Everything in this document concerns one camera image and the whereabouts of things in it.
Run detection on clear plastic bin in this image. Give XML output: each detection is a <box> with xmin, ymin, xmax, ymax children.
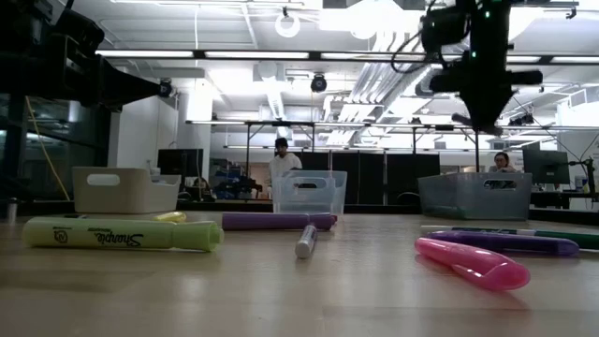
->
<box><xmin>271</xmin><ymin>169</ymin><xmax>348</xmax><ymax>217</ymax></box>

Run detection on person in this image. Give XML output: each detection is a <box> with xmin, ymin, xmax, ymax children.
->
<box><xmin>488</xmin><ymin>151</ymin><xmax>517</xmax><ymax>174</ymax></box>
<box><xmin>268</xmin><ymin>137</ymin><xmax>304</xmax><ymax>200</ymax></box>

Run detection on lilac Sharpie highlighter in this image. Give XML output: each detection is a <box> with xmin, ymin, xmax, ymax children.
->
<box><xmin>221</xmin><ymin>212</ymin><xmax>339</xmax><ymax>232</ymax></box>

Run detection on black monitor on arm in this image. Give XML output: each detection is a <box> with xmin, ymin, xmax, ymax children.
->
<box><xmin>522</xmin><ymin>148</ymin><xmax>571</xmax><ymax>185</ymax></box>

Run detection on yellow translucent highlighter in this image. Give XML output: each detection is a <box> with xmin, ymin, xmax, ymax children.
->
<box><xmin>153</xmin><ymin>211</ymin><xmax>188</xmax><ymax>224</ymax></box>

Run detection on green dry erase marker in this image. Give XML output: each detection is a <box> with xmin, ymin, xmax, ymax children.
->
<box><xmin>419</xmin><ymin>225</ymin><xmax>599</xmax><ymax>251</ymax></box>

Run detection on black monitor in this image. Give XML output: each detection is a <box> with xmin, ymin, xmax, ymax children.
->
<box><xmin>156</xmin><ymin>148</ymin><xmax>205</xmax><ymax>179</ymax></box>

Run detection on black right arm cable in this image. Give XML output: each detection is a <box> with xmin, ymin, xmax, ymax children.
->
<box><xmin>390</xmin><ymin>25</ymin><xmax>430</xmax><ymax>75</ymax></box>

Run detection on grey translucent plastic bin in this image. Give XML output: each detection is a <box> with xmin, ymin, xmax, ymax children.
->
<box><xmin>417</xmin><ymin>172</ymin><xmax>533</xmax><ymax>222</ymax></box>

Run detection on purple translucent highlighter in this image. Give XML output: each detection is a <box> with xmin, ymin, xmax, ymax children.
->
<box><xmin>426</xmin><ymin>230</ymin><xmax>581</xmax><ymax>257</ymax></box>

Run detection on long ceiling light bar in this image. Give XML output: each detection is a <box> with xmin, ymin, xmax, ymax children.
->
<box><xmin>95</xmin><ymin>49</ymin><xmax>599</xmax><ymax>66</ymax></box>

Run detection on yellow-green Sharpie highlighter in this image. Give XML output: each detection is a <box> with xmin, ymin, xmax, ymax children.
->
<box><xmin>22</xmin><ymin>215</ymin><xmax>226</xmax><ymax>254</ymax></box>

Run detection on white opaque plastic bin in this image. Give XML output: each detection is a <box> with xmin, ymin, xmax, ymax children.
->
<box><xmin>72</xmin><ymin>167</ymin><xmax>182</xmax><ymax>215</ymax></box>

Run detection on magenta dry erase marker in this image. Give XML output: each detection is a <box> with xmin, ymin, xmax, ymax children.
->
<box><xmin>294</xmin><ymin>224</ymin><xmax>319</xmax><ymax>260</ymax></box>

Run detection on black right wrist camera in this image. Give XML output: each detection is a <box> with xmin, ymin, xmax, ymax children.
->
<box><xmin>419</xmin><ymin>5</ymin><xmax>472</xmax><ymax>49</ymax></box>

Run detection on yellow cord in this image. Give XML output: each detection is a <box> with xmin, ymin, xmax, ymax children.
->
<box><xmin>25</xmin><ymin>95</ymin><xmax>71</xmax><ymax>201</ymax></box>

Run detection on black partition panel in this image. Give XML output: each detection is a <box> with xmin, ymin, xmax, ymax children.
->
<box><xmin>299</xmin><ymin>150</ymin><xmax>442</xmax><ymax>206</ymax></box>

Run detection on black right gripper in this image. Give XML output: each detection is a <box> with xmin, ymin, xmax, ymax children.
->
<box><xmin>429</xmin><ymin>27</ymin><xmax>544</xmax><ymax>133</ymax></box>

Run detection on pink translucent highlighter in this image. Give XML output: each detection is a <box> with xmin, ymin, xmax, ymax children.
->
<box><xmin>414</xmin><ymin>237</ymin><xmax>532</xmax><ymax>292</ymax></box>

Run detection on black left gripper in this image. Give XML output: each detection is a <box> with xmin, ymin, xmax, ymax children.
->
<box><xmin>27</xmin><ymin>7</ymin><xmax>163</xmax><ymax>110</ymax></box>

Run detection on white ring light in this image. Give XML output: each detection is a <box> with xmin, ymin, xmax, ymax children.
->
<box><xmin>274</xmin><ymin>11</ymin><xmax>302</xmax><ymax>39</ymax></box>

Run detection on black metal gantry frame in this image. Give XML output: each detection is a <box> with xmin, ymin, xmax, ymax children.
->
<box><xmin>185</xmin><ymin>120</ymin><xmax>481</xmax><ymax>179</ymax></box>

